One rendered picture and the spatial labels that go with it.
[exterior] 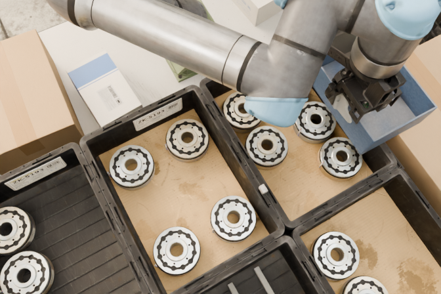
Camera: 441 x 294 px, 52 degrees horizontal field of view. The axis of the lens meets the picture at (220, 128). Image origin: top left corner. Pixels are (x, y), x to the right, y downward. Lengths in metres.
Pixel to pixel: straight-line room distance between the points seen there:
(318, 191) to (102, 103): 0.59
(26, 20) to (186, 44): 1.87
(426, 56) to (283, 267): 0.64
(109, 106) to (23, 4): 1.38
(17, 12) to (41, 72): 1.29
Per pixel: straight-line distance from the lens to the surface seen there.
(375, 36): 0.59
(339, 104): 0.83
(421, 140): 1.16
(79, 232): 1.09
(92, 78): 1.26
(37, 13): 2.46
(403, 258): 1.14
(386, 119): 0.95
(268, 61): 0.59
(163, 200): 1.07
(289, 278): 1.06
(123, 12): 0.67
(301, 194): 1.10
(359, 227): 1.12
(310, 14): 0.58
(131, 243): 0.96
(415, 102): 0.96
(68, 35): 1.46
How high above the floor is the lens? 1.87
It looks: 67 degrees down
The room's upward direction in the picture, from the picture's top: 7 degrees clockwise
